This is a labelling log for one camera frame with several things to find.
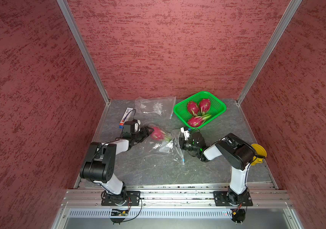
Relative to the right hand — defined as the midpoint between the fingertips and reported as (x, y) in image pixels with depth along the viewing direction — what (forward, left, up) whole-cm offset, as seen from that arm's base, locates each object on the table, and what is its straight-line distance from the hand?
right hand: (170, 144), depth 90 cm
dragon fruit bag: (+30, -27, +3) cm, 41 cm away
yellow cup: (-7, -54, +2) cm, 54 cm away
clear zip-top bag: (+37, +6, -4) cm, 37 cm away
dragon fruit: (+29, -19, +2) cm, 34 cm away
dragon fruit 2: (+16, -20, +3) cm, 25 cm away
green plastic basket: (+33, -39, -2) cm, 51 cm away
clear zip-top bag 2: (-6, -1, +7) cm, 9 cm away
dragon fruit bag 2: (+5, +8, +4) cm, 10 cm away
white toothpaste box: (+32, +34, -4) cm, 47 cm away
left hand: (+7, +13, +1) cm, 15 cm away
